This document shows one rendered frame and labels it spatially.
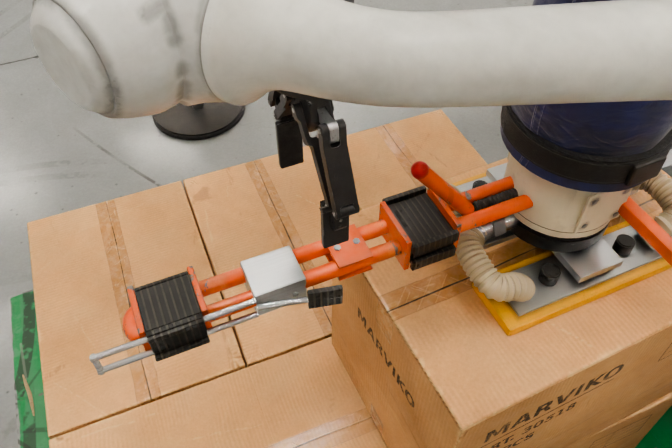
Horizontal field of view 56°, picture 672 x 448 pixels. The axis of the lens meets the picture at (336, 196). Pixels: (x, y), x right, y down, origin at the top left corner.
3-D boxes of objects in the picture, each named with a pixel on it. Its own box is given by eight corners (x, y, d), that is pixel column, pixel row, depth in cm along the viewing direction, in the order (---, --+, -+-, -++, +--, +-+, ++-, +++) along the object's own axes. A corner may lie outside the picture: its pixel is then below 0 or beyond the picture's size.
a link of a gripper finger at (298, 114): (326, 95, 63) (330, 93, 61) (355, 202, 64) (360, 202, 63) (289, 105, 62) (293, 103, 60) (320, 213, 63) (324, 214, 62)
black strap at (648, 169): (593, 65, 98) (601, 43, 95) (708, 159, 83) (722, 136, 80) (469, 102, 92) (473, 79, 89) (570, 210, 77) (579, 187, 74)
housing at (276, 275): (290, 262, 87) (288, 242, 84) (308, 300, 83) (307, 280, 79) (242, 279, 85) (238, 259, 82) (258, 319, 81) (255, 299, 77)
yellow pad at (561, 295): (642, 219, 106) (653, 199, 102) (687, 262, 99) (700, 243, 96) (470, 286, 96) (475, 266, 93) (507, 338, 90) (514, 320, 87)
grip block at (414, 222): (425, 208, 94) (429, 180, 90) (459, 255, 88) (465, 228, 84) (375, 225, 92) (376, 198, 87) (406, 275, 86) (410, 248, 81)
